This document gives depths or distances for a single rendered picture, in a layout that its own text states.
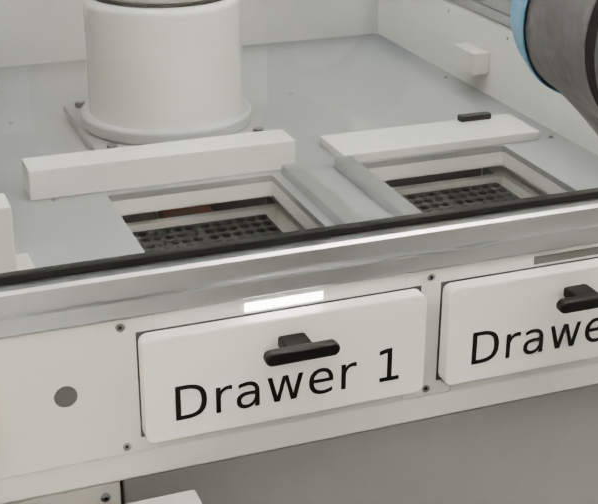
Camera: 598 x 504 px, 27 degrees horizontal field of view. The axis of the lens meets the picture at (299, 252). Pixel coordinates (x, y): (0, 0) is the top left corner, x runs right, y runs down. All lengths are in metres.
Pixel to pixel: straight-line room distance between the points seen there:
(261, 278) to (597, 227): 0.37
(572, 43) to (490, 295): 0.66
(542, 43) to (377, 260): 0.57
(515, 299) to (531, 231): 0.07
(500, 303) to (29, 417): 0.48
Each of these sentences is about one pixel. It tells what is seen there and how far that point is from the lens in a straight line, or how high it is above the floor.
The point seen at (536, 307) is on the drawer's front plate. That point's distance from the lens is 1.32.
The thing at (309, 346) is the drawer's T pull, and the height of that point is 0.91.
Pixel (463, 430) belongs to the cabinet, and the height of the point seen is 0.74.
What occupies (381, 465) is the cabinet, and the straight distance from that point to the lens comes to 1.37.
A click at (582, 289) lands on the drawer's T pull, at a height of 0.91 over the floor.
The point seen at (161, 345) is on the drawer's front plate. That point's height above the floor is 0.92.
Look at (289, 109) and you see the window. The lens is 1.15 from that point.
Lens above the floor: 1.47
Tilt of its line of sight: 24 degrees down
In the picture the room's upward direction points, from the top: straight up
